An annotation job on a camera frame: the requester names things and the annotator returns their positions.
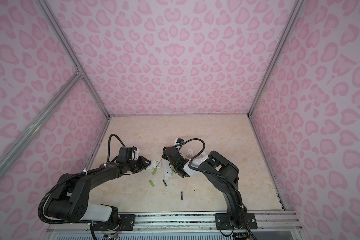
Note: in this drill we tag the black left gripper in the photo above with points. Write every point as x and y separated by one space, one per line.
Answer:
143 164

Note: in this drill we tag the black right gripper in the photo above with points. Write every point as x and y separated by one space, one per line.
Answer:
165 154

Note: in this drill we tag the small white remote control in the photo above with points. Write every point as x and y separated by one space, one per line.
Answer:
167 171

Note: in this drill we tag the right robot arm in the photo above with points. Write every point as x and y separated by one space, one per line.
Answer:
221 173

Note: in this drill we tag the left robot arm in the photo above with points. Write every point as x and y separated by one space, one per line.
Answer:
68 201

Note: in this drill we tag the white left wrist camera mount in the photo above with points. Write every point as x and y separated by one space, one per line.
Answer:
135 153

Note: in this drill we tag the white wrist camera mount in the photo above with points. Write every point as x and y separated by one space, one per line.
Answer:
179 142
135 153

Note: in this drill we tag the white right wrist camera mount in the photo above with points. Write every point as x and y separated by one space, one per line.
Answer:
179 142

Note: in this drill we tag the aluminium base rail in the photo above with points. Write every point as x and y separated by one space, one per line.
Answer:
265 225

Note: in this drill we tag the diagonal aluminium frame bar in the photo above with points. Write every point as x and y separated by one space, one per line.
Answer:
11 155

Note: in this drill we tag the right rear aluminium frame post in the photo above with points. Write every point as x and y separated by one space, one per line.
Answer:
285 34

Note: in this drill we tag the aluminium corner frame post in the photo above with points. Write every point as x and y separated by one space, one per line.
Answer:
68 48

